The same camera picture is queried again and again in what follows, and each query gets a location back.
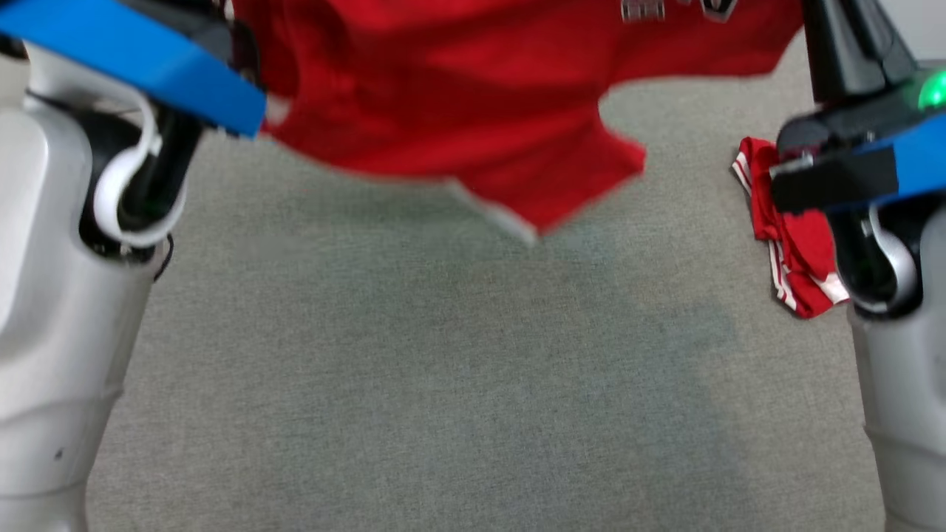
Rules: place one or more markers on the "white grey left arm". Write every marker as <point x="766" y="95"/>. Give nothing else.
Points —
<point x="52" y="332"/>

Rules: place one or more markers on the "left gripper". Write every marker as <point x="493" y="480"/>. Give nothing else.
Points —
<point x="155" y="170"/>

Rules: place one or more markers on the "blue left camera mount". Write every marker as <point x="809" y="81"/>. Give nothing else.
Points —
<point x="133" y="59"/>

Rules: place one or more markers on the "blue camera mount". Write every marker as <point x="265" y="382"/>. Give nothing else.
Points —
<point x="133" y="59"/>
<point x="924" y="159"/>

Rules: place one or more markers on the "red white basketball jersey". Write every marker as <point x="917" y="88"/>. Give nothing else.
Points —
<point x="443" y="89"/>

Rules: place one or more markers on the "grey fabric sofa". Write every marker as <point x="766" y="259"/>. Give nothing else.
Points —
<point x="443" y="369"/>

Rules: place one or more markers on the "blue right camera mount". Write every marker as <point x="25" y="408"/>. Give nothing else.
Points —
<point x="924" y="159"/>

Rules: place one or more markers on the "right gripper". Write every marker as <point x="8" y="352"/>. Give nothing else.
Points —
<point x="850" y="122"/>

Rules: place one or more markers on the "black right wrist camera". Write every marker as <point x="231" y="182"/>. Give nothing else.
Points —
<point x="828" y="183"/>

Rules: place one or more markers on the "red jersey with number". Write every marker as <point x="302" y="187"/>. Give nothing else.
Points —
<point x="802" y="251"/>

